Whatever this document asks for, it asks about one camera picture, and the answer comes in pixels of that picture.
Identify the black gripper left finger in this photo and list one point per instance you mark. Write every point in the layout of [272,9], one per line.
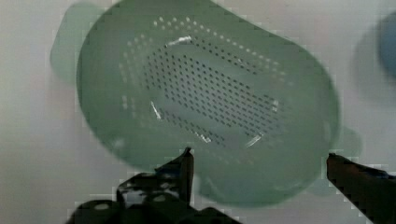
[175,178]

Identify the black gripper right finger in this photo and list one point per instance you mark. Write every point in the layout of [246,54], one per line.
[371,190]

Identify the green plastic strainer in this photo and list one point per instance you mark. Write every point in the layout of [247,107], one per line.
[259,113]

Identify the light green cup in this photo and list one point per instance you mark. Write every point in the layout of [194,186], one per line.
[387,43]

